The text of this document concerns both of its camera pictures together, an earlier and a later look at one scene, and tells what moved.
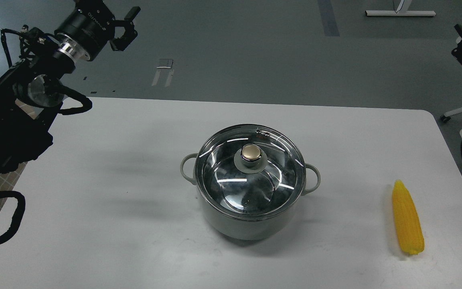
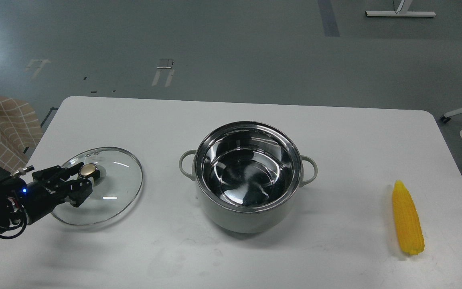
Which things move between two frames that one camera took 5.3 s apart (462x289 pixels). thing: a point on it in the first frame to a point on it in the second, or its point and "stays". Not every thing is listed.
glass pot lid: [250, 170] to [121, 179]
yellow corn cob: [408, 226] stays
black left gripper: [91, 24] to [39, 198]
